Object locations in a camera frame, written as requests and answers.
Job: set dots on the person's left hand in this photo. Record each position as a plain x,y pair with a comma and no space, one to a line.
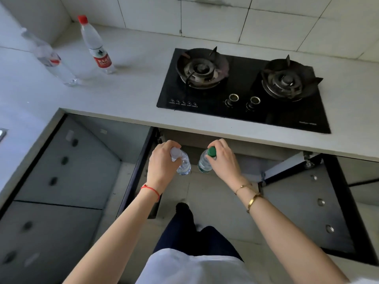
160,168

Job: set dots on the person's right hand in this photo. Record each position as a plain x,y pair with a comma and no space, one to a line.
226,165

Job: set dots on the person's right fingers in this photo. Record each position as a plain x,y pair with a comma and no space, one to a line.
219,142

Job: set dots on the person's left fingers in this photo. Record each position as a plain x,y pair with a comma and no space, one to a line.
168,144

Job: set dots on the green cap water bottle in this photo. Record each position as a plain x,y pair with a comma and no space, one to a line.
204,164

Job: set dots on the white cap water bottle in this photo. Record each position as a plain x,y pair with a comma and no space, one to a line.
185,165

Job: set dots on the person's right forearm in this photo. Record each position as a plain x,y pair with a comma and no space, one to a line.
284,233

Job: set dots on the person's left forearm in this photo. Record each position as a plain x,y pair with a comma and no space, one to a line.
118,236

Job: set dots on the black glass gas stove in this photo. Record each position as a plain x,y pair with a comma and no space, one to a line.
242,110

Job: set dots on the round metal stove knob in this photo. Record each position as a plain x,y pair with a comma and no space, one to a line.
253,103
231,99

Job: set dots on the gold bangle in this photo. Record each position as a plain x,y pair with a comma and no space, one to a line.
254,199

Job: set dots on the black stove burner grate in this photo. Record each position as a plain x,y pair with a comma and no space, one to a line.
288,81
202,69

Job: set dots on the dark blue trousers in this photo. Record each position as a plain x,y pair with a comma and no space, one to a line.
189,233

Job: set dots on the grey cabinet door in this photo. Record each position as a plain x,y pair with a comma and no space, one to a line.
71,168

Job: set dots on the red cap water bottle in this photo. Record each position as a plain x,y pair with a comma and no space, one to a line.
96,45

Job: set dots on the black framed cabinet door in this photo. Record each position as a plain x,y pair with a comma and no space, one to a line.
322,209

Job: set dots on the white shirt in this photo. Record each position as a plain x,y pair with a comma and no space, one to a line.
192,269

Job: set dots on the clear capless water bottle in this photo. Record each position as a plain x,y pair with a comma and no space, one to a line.
49,59

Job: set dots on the grey cabinet drawer front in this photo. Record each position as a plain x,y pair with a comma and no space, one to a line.
50,242

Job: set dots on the white cabinet rail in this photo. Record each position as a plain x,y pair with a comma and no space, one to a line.
284,167

